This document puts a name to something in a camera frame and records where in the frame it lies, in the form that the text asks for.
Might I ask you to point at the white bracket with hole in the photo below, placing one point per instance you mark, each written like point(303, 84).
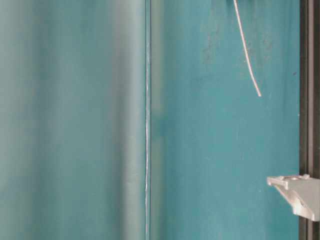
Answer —
point(302, 192)

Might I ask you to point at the black aluminium rail frame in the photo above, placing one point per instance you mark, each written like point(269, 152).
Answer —
point(309, 113)

